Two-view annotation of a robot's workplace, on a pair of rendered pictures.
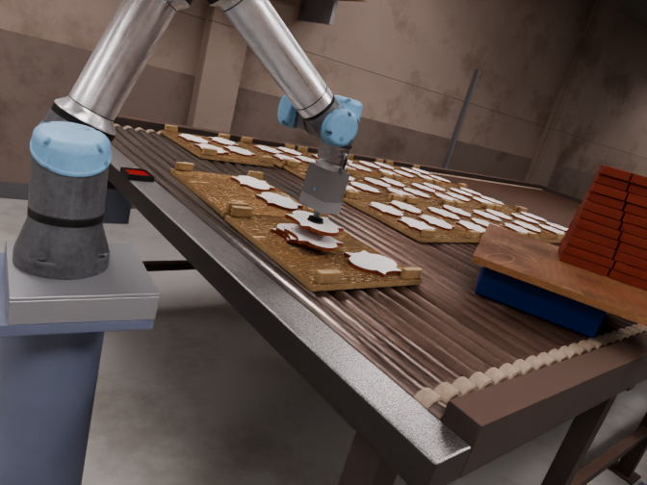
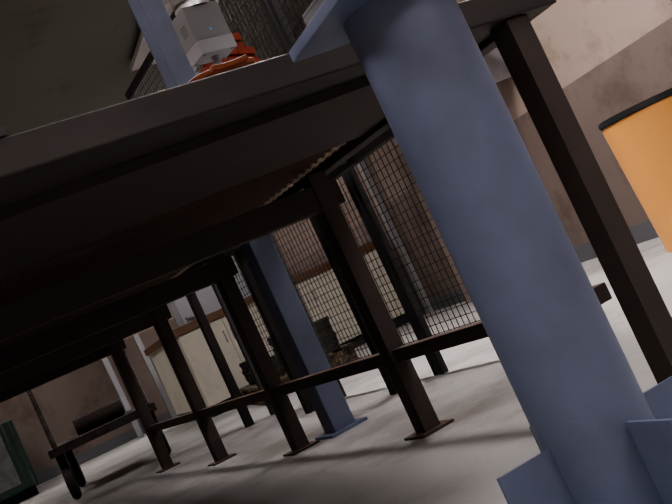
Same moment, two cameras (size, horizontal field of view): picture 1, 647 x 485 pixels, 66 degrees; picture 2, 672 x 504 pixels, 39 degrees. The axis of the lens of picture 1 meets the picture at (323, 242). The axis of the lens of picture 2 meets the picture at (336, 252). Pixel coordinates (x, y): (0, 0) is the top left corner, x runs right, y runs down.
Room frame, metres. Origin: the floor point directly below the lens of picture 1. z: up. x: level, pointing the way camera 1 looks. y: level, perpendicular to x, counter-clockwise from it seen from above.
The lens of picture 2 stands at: (0.67, 1.87, 0.48)
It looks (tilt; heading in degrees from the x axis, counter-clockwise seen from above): 3 degrees up; 285
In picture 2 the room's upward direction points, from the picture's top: 25 degrees counter-clockwise
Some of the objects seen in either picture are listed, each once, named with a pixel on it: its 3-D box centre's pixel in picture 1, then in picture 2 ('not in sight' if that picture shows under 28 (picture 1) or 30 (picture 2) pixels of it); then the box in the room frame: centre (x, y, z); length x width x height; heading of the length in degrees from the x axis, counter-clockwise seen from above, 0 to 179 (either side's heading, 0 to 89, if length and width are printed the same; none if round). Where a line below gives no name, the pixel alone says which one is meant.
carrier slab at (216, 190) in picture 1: (245, 194); not in sight; (1.55, 0.28, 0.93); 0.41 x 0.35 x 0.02; 41
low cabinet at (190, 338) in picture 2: not in sight; (273, 335); (3.92, -6.92, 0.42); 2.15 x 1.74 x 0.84; 37
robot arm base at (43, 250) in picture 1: (64, 234); not in sight; (0.80, 0.43, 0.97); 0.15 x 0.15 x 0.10
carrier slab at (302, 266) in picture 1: (321, 248); not in sight; (1.23, 0.00, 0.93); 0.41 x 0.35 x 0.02; 42
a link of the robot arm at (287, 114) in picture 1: (307, 114); not in sight; (1.14, 0.11, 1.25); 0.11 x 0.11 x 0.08; 32
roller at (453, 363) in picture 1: (230, 206); not in sight; (1.48, 0.31, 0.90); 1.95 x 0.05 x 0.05; 43
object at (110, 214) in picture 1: (107, 201); not in sight; (1.59, 0.74, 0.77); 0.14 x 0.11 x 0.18; 43
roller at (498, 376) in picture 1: (244, 206); not in sight; (1.51, 0.27, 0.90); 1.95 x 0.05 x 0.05; 43
